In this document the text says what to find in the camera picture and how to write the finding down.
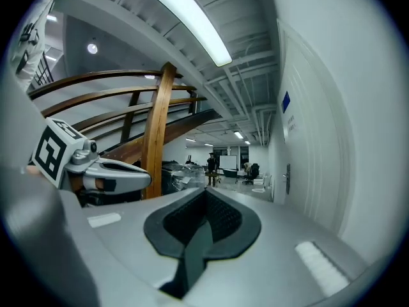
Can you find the round ceiling lamp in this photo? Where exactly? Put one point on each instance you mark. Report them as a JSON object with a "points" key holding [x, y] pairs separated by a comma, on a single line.
{"points": [[92, 48]]}

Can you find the black office chair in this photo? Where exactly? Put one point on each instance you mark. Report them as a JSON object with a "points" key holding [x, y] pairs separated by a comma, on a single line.
{"points": [[252, 173]]}

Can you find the person's left forearm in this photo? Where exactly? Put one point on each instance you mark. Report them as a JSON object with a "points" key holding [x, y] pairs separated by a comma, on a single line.
{"points": [[32, 170]]}

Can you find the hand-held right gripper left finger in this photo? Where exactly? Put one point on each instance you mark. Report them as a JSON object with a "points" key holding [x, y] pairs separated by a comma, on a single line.
{"points": [[128, 229]]}

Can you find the black plastic-wrapped furniture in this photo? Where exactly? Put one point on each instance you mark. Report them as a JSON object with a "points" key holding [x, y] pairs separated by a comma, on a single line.
{"points": [[180, 176]]}

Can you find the white ceiling pipes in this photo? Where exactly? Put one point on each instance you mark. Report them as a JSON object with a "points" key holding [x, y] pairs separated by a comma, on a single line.
{"points": [[246, 85]]}

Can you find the black metal railing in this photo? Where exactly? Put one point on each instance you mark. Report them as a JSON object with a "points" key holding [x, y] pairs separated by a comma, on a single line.
{"points": [[43, 70]]}

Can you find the whiteboard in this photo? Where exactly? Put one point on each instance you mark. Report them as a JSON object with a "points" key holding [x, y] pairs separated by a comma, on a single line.
{"points": [[227, 162]]}

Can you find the long ceiling light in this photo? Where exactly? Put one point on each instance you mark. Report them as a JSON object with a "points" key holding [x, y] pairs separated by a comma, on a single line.
{"points": [[195, 21]]}

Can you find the wooden stair railing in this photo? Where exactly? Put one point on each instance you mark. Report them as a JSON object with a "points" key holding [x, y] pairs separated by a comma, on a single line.
{"points": [[96, 96]]}

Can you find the blue door sign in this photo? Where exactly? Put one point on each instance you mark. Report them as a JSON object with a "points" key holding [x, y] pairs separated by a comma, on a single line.
{"points": [[286, 101]]}

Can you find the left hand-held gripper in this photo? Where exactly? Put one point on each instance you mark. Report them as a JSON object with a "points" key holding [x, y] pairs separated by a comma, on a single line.
{"points": [[51, 152]]}

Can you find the wooden stair post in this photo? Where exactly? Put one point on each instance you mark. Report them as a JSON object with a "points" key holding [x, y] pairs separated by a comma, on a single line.
{"points": [[156, 133]]}

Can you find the silver door lock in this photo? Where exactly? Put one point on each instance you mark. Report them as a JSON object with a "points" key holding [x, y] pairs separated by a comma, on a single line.
{"points": [[288, 179]]}

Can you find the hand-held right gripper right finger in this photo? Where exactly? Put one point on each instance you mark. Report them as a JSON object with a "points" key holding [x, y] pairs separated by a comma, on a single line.
{"points": [[271, 235]]}

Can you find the white door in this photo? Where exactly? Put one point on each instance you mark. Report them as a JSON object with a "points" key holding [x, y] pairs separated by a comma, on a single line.
{"points": [[310, 133]]}

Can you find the person's white printed shirt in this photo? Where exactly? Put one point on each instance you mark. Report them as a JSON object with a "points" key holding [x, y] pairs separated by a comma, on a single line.
{"points": [[30, 40]]}

